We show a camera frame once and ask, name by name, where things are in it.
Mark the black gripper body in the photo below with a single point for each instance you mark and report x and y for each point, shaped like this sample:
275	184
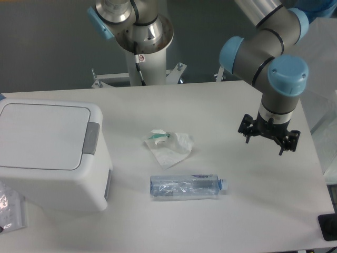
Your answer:
269	129

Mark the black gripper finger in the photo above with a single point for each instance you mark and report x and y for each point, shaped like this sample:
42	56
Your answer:
287	141
248	127

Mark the white plastic trash can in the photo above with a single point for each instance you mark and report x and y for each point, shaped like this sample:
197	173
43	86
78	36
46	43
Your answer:
54	153

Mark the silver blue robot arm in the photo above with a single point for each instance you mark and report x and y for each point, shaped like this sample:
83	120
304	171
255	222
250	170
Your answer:
259	61

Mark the crumpled white plastic wrapper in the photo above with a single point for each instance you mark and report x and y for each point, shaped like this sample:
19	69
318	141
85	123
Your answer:
169	148

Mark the clear plastic water bottle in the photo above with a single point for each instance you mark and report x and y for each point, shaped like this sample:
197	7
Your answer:
194	185

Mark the black device at edge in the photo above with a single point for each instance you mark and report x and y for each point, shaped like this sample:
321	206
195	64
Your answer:
327	224

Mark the translucent plastic storage box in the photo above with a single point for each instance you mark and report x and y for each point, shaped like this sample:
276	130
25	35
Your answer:
318	48

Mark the blue plastic bag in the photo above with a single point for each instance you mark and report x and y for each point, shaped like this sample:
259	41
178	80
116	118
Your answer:
316	8

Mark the clear plastic bag packet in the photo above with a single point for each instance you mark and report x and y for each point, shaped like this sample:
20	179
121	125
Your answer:
13	211

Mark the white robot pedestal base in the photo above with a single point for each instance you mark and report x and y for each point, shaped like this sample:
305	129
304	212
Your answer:
145	51

